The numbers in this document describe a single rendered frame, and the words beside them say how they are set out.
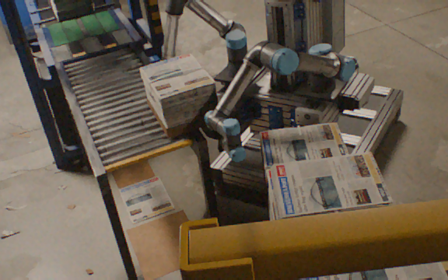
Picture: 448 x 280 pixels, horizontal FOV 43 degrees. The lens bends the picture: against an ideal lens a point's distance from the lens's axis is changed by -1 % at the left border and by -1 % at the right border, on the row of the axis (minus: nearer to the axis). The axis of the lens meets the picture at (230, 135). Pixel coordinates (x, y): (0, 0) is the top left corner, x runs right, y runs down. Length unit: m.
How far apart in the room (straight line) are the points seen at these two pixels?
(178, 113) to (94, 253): 1.13
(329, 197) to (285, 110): 1.26
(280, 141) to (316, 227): 1.93
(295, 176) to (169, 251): 1.48
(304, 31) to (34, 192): 2.14
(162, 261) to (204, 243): 2.60
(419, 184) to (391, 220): 2.98
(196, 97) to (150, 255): 1.06
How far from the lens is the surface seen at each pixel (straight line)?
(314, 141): 2.64
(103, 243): 3.56
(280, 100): 3.15
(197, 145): 2.77
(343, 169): 2.09
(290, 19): 3.05
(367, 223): 0.75
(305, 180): 2.04
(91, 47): 3.98
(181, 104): 2.76
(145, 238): 3.50
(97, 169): 2.74
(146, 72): 2.97
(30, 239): 3.77
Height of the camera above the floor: 2.36
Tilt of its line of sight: 34 degrees down
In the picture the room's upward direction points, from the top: 8 degrees counter-clockwise
